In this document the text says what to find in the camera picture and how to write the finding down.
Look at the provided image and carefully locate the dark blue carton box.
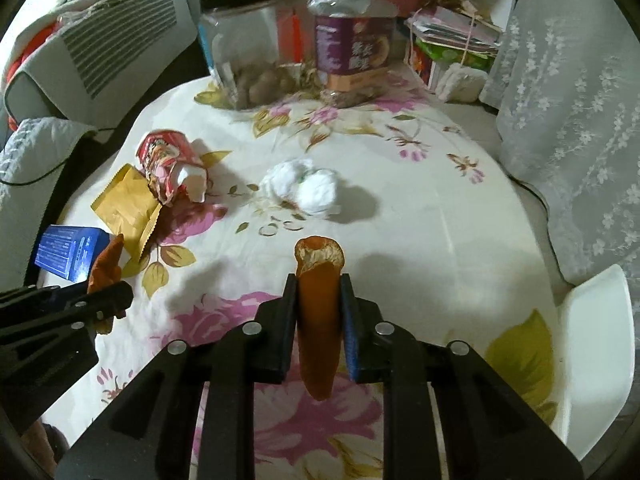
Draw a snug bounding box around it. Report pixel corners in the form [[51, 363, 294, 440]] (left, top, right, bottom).
[[35, 224, 111, 283]]

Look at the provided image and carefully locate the yellow snack wrapper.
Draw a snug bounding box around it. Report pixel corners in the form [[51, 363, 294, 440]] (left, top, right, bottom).
[[91, 164, 162, 262]]

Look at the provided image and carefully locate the floral tablecloth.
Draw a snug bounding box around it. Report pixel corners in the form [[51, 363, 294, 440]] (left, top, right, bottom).
[[46, 68, 566, 479]]

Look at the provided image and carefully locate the red snack bag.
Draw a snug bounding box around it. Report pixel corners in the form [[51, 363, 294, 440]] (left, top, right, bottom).
[[137, 129, 208, 206]]

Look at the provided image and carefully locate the grey striped sofa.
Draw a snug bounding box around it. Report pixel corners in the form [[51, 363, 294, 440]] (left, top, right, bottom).
[[1, 0, 196, 289]]

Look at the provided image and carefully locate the white crumpled tissue ball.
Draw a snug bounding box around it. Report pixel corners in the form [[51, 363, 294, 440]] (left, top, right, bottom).
[[259, 158, 341, 218]]

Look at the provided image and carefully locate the white lace curtain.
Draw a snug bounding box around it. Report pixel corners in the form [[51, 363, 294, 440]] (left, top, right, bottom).
[[480, 0, 639, 292]]

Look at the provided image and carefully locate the clear jar blue label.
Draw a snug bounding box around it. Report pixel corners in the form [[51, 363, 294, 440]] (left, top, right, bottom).
[[198, 0, 297, 110]]

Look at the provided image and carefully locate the stacked papers pile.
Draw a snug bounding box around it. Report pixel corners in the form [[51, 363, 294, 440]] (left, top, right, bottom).
[[405, 0, 503, 93]]

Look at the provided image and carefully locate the clear jar purple label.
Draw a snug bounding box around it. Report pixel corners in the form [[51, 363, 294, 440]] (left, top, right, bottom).
[[307, 0, 398, 108]]

